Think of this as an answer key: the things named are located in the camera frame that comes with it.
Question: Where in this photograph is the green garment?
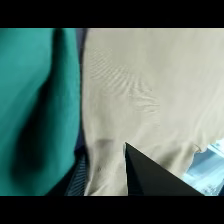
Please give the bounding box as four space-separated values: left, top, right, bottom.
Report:
0 28 82 197

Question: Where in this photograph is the beige shirt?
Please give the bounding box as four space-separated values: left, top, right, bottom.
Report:
81 28 224 197

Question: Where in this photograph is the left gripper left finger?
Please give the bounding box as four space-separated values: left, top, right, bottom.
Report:
45 152 90 197

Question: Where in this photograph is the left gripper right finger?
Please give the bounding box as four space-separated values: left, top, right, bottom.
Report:
124 142 205 197

